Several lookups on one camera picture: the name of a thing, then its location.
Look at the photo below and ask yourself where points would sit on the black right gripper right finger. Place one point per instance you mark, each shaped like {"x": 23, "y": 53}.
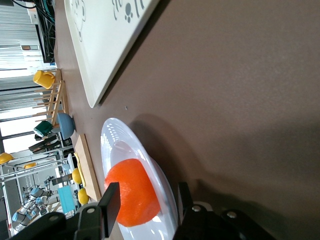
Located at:
{"x": 192, "y": 222}

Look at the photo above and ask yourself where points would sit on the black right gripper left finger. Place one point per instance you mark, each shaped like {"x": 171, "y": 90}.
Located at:
{"x": 110, "y": 210}

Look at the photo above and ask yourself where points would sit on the orange fruit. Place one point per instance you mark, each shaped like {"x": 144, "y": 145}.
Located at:
{"x": 135, "y": 190}

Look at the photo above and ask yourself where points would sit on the white round plate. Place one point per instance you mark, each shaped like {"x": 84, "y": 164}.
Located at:
{"x": 117, "y": 150}

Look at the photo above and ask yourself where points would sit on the wooden cutting board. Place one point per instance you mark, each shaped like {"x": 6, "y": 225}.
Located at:
{"x": 88, "y": 170}

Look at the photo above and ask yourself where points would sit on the teal box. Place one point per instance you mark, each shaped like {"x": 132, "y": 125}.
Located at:
{"x": 65, "y": 200}

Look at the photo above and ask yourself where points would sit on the yellow plastic fork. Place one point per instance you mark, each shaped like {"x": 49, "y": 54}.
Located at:
{"x": 80, "y": 170}

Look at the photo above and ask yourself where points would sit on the grey blue background robot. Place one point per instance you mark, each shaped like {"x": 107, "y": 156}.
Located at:
{"x": 30, "y": 205}

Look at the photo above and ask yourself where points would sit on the yellow hard hat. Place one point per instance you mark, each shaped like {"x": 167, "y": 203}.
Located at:
{"x": 5, "y": 158}
{"x": 30, "y": 165}

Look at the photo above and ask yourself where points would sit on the black background fixture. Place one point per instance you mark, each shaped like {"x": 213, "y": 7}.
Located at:
{"x": 45, "y": 145}

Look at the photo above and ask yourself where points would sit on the blue bowl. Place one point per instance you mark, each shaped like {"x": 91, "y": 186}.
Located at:
{"x": 65, "y": 126}

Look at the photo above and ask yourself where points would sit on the dark green mug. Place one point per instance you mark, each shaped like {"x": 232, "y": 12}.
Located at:
{"x": 43, "y": 128}

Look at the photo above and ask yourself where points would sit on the wooden drying rack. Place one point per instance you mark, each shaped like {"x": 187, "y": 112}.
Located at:
{"x": 64, "y": 95}

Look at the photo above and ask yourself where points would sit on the yellow cup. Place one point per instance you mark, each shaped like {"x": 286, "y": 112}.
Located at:
{"x": 42, "y": 79}

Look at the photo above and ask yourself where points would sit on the cream bear print tray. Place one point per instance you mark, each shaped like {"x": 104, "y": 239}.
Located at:
{"x": 105, "y": 45}

